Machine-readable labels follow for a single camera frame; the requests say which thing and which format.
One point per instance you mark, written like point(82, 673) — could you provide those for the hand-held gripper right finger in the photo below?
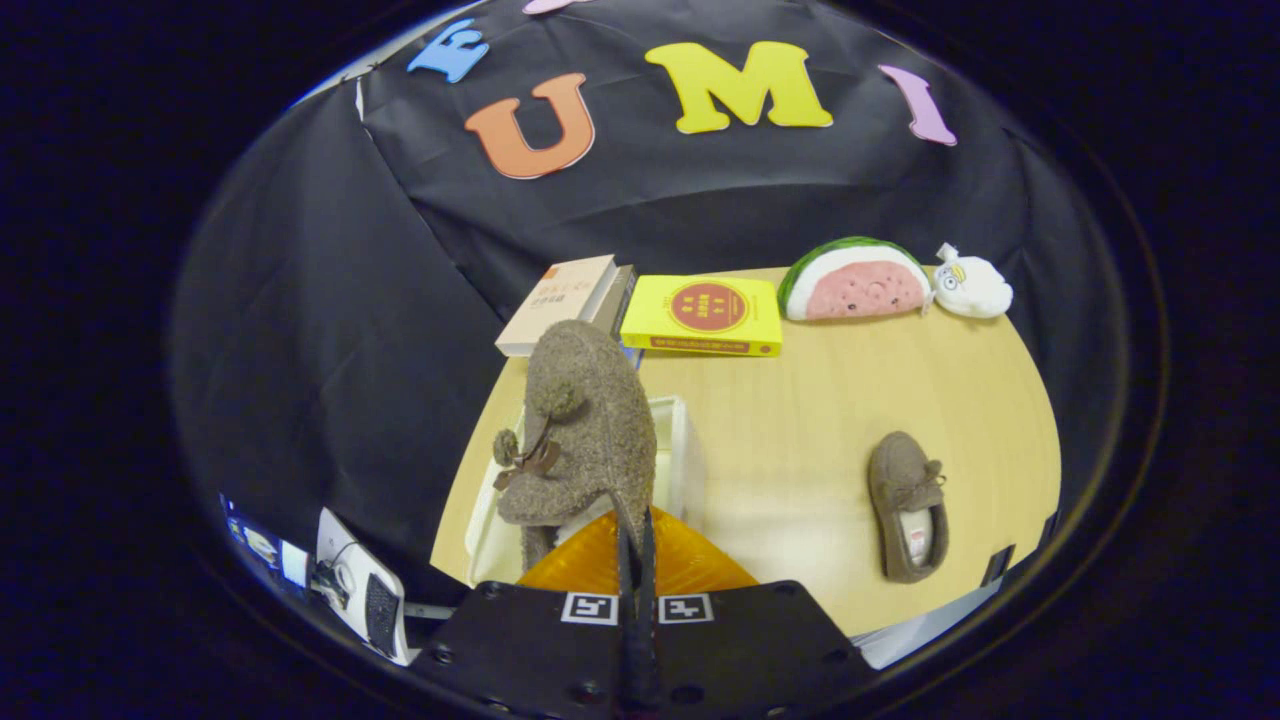
point(750, 655)

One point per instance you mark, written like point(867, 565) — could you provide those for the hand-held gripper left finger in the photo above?
point(530, 655)

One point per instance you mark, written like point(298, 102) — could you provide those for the cream fabric storage box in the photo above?
point(682, 450)

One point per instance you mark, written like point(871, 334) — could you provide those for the brown fuzzy shoe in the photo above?
point(590, 430)
point(905, 480)

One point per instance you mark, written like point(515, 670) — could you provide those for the white curved object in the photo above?
point(920, 625)

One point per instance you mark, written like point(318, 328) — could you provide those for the white and black device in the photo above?
point(350, 560)

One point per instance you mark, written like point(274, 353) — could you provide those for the black table clamp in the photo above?
point(998, 566)

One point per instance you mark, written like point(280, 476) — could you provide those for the blue book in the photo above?
point(632, 354)

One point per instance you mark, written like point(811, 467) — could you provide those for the yellow book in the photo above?
point(705, 315)

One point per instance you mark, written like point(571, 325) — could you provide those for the beige book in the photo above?
point(555, 300)

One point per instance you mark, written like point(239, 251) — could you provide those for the grey spine book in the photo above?
point(615, 300)

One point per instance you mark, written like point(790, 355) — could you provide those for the black backdrop cloth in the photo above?
point(330, 330)

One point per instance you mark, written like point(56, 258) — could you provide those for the watermelon slice plush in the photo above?
point(855, 285)

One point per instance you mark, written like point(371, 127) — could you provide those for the white plush toy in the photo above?
point(975, 288)

